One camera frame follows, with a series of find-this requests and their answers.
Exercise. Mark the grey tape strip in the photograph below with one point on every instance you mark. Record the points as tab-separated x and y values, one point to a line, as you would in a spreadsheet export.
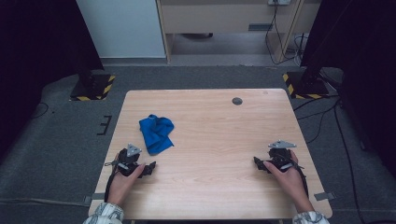
95	197
324	196

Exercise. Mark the grey round table grommet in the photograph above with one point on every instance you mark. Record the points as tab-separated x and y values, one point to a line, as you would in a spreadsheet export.
237	101

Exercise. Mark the person's right hand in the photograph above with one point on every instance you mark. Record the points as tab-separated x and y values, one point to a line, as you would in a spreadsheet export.
291	183

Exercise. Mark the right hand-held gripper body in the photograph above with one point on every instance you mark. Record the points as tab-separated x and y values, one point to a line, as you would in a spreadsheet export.
281	144

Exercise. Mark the white panel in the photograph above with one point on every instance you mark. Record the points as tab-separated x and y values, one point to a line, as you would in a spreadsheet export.
121	28

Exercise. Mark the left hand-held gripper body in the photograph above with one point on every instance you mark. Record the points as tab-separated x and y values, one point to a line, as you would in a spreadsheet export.
133	150

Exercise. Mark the blue cloth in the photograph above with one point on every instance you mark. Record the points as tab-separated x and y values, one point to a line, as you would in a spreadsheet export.
157	135

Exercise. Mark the black curtain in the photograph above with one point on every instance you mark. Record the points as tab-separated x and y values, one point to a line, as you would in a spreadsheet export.
37	46
361	46

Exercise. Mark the person's left hand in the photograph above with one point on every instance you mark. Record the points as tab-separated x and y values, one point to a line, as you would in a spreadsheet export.
123	185

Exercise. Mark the light wooden cabinet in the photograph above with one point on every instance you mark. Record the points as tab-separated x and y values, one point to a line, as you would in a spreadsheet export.
218	17

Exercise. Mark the striped black stand base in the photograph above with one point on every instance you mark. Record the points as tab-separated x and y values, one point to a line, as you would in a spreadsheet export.
93	88
306	87

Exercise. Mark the white power strip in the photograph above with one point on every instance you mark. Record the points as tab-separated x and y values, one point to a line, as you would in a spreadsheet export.
279	2

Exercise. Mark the black floor tape mark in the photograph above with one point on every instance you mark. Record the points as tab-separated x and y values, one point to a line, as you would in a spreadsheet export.
105	125

